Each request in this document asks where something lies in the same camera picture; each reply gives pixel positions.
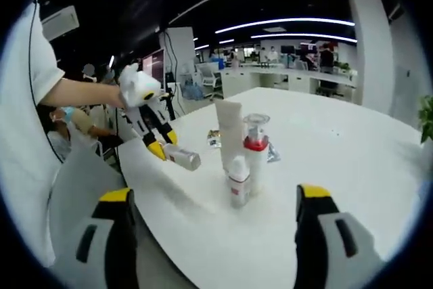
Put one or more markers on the white office chair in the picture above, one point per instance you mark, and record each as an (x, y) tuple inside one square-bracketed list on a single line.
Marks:
[(209, 77)]

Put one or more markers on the small red label skincare bottle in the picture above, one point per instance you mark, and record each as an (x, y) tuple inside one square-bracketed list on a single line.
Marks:
[(238, 187), (184, 158)]

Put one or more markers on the white skincare tube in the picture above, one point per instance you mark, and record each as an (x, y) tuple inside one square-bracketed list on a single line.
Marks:
[(228, 126)]

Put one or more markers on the ceiling air conditioner unit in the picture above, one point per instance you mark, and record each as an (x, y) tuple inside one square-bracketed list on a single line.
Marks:
[(61, 23)]

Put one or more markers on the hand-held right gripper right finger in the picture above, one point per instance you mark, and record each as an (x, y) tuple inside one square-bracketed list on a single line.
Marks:
[(311, 235)]

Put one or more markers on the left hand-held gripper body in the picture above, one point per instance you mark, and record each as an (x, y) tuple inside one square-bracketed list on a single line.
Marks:
[(138, 87)]

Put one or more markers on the person's white shirt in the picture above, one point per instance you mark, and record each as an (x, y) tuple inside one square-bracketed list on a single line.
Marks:
[(23, 133)]

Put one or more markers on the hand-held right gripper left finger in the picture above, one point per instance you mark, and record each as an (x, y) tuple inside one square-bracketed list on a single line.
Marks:
[(118, 235)]

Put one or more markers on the blue plastic sack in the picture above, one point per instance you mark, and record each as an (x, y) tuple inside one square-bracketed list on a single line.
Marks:
[(193, 92)]

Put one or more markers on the person's grey trousers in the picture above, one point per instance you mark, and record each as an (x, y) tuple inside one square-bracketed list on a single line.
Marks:
[(81, 180)]

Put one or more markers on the long white counter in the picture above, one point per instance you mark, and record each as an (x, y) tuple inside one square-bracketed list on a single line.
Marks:
[(270, 77)]

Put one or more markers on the potted green plant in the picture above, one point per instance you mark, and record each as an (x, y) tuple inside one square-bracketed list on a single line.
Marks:
[(427, 116)]

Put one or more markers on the long thin ceiling light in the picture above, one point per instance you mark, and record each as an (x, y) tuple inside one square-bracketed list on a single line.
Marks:
[(304, 35), (287, 20)]

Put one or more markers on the red collar skincare pump bottle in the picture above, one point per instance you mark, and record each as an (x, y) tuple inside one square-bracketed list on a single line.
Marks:
[(257, 167)]

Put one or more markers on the pink screen monitor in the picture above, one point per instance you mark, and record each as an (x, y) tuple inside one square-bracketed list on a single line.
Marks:
[(154, 65)]

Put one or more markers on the black tripod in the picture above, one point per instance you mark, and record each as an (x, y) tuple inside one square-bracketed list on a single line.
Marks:
[(170, 109)]

